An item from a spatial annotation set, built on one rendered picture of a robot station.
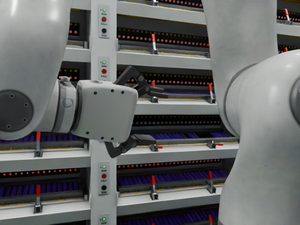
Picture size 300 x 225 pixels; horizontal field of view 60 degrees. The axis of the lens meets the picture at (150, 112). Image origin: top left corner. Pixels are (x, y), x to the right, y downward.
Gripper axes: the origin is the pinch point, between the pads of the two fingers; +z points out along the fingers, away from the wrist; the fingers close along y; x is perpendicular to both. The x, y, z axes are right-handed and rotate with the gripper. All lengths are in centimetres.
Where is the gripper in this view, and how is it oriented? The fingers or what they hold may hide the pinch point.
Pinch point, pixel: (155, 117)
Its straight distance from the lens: 49.7
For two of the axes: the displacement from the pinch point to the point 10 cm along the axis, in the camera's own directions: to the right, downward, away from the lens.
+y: -2.4, 9.5, 2.1
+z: 8.7, 1.1, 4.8
